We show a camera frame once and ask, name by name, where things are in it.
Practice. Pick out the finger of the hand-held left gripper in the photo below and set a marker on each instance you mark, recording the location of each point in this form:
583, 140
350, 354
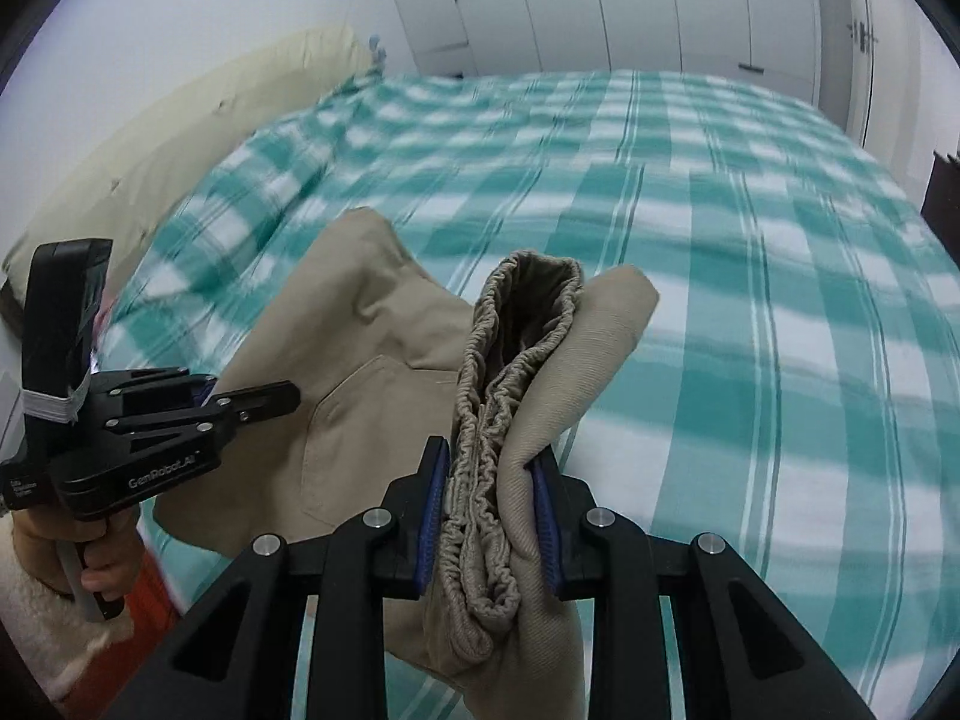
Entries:
259, 399
161, 382

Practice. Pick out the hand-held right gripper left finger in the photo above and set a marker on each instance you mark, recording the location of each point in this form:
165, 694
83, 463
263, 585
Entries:
430, 525

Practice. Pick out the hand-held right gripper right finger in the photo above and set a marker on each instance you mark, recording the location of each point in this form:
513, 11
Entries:
545, 540

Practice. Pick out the beige pants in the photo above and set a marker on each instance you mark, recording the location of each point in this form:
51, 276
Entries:
375, 390

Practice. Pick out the person's left forearm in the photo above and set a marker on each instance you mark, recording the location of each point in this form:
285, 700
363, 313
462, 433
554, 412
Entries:
45, 630

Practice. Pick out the person's left hand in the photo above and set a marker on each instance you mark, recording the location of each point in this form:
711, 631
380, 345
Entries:
112, 562

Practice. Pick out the orange cloth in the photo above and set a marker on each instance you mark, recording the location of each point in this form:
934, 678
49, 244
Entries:
154, 592

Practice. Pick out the beige pillow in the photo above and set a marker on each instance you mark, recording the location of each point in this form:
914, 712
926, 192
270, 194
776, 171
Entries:
180, 112

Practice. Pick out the teal checked blanket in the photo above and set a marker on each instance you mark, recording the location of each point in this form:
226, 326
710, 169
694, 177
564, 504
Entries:
712, 277

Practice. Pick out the light blue cloth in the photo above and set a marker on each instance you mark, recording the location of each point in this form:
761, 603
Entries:
377, 52

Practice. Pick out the brown wooden furniture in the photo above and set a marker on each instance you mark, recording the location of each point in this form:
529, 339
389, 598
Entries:
943, 195

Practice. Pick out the white wardrobe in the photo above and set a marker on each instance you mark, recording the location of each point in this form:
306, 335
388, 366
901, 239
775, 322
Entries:
637, 7

